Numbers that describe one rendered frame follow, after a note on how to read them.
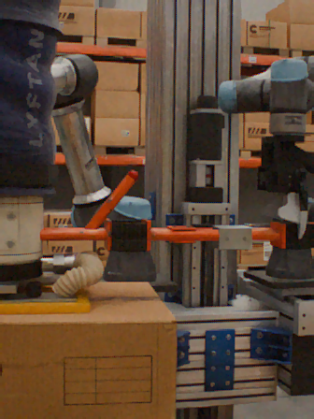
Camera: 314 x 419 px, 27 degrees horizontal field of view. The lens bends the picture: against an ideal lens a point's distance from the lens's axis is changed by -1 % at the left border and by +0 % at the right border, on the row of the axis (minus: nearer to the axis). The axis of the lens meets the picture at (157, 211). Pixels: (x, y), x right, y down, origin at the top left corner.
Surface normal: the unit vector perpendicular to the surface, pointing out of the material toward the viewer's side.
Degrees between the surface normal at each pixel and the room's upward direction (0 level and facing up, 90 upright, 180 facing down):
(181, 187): 90
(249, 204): 90
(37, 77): 70
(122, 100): 88
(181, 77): 90
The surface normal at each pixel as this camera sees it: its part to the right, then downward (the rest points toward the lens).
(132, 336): 0.14, 0.05
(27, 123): 0.68, -0.25
